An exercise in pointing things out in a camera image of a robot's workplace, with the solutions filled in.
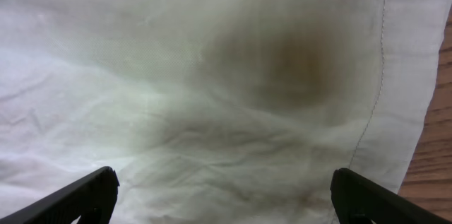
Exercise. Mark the beige khaki shorts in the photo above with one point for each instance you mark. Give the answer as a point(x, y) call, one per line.
point(214, 111)

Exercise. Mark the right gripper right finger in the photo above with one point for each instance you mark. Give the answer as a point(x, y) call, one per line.
point(357, 199)

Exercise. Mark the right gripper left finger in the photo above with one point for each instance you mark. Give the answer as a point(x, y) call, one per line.
point(89, 200)

